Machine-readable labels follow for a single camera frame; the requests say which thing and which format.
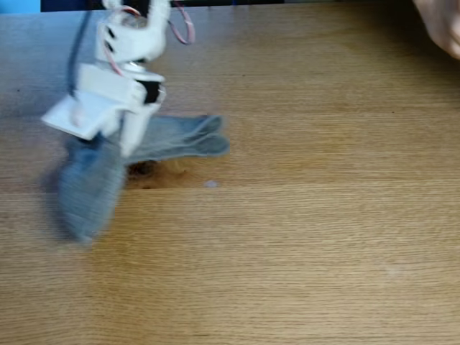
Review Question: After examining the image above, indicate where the grey microfibre cloth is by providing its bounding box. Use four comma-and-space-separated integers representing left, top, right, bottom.
53, 114, 231, 245

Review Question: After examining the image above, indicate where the dark background object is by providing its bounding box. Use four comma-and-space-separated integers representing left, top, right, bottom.
40, 0, 105, 13

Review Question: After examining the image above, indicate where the white camera box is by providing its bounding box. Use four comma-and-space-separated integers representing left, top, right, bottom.
40, 90, 126, 142

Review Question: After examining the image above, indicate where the black camera cable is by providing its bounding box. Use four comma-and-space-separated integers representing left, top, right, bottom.
66, 9, 91, 98

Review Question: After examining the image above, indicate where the red and white motor wire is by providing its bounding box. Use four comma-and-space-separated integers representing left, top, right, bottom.
167, 1, 197, 47

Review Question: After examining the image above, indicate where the person's hand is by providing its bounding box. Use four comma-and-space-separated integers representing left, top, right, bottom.
411, 0, 460, 60

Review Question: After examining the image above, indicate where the light blue background object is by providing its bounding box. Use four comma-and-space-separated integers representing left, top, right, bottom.
0, 0, 42, 15

